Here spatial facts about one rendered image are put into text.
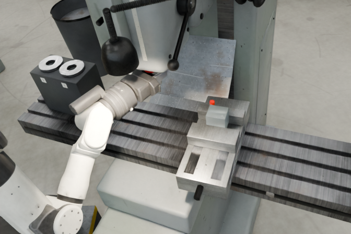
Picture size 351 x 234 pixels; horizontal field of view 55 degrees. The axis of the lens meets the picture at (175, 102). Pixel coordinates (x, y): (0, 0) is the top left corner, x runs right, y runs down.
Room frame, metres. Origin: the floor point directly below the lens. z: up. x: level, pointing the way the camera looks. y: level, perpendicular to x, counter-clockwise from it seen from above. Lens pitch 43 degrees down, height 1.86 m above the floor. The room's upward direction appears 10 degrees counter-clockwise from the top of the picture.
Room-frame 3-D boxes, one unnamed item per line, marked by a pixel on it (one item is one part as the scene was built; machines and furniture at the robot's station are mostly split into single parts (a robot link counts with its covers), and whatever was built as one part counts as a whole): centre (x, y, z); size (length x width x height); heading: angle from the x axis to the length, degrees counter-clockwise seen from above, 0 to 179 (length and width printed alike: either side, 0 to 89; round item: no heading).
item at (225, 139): (0.66, -0.10, 1.07); 0.15 x 0.06 x 0.04; 64
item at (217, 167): (0.69, -0.11, 1.04); 0.35 x 0.15 x 0.11; 154
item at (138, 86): (0.75, 0.12, 1.23); 0.13 x 0.12 x 0.10; 42
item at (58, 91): (1.02, 0.39, 1.08); 0.22 x 0.12 x 0.20; 58
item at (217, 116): (0.71, -0.12, 1.10); 0.06 x 0.05 x 0.06; 64
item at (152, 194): (0.81, 0.05, 0.84); 0.50 x 0.35 x 0.12; 151
